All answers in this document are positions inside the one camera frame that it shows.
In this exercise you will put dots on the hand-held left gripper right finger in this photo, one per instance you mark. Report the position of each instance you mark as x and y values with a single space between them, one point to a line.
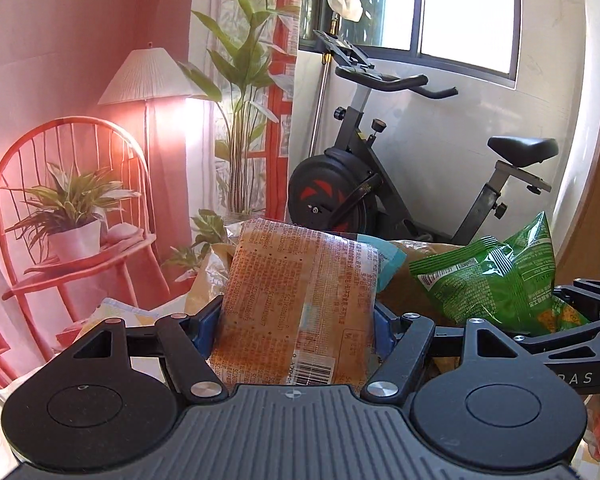
385 325

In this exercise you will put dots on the large orange bread package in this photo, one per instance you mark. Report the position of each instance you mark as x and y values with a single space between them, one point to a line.
290 300

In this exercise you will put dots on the green chips bag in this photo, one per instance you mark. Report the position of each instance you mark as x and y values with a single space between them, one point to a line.
490 280

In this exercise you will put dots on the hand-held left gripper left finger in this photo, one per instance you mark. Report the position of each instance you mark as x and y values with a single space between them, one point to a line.
202 330

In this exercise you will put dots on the white-capped metal pole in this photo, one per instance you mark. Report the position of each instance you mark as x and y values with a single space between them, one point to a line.
346 2

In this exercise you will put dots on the sliding glass window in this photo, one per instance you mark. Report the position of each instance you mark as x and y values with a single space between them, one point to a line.
460 10

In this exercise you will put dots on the printed wall backdrop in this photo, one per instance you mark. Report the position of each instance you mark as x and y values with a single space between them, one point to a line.
55 60

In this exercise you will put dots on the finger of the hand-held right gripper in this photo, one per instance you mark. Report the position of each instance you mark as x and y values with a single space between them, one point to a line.
570 337
595 297

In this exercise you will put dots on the black exercise bike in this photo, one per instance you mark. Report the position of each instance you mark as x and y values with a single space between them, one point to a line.
325 195

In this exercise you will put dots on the brown cardboard box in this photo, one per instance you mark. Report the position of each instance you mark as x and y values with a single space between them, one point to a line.
405 295

